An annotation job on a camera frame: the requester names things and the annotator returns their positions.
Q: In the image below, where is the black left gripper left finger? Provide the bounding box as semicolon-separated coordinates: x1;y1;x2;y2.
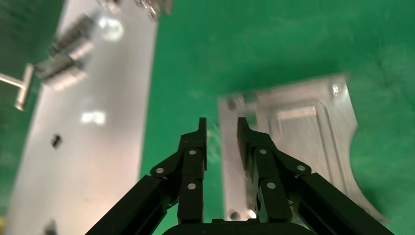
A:
86;117;208;235

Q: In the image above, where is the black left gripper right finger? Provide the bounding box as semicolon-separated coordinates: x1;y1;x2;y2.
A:
236;117;394;235

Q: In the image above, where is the silver sheet metal bracket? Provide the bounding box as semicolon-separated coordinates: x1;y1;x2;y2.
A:
217;73;392;228

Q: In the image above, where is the white metal shelf rack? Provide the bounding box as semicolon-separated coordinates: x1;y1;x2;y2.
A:
4;0;159;235

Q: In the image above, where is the small black plastic piece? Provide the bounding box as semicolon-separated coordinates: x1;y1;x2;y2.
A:
50;133;63;149

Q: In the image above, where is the silver binder clip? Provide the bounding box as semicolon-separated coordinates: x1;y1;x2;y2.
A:
0;63;35;111

